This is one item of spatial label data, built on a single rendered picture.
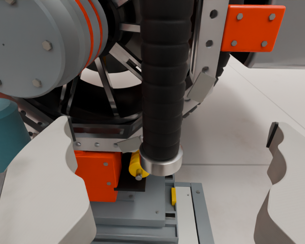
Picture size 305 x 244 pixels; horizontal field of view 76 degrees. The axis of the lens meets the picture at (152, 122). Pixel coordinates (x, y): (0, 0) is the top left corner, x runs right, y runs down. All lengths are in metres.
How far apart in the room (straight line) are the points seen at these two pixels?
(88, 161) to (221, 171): 0.95
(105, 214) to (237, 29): 0.70
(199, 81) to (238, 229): 0.84
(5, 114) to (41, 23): 0.19
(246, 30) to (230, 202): 0.93
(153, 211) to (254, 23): 0.66
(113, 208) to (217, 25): 0.69
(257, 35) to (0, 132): 0.45
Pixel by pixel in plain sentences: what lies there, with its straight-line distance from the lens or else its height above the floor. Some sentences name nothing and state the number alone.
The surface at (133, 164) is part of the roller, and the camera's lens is 0.52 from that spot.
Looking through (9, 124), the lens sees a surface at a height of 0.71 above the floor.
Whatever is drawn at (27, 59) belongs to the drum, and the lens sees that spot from 0.26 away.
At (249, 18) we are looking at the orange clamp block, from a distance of 0.38.
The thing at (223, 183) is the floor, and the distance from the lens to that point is 1.25.
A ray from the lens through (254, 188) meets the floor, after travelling 1.29.
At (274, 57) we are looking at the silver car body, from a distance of 0.59.
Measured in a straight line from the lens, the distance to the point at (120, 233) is 0.86.
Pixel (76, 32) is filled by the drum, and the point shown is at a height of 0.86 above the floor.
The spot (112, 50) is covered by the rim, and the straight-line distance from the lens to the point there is 0.49.
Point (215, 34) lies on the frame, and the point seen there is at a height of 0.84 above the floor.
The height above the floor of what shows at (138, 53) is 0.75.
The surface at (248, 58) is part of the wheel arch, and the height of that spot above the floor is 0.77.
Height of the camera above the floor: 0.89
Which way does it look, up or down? 32 degrees down
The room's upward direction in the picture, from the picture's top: straight up
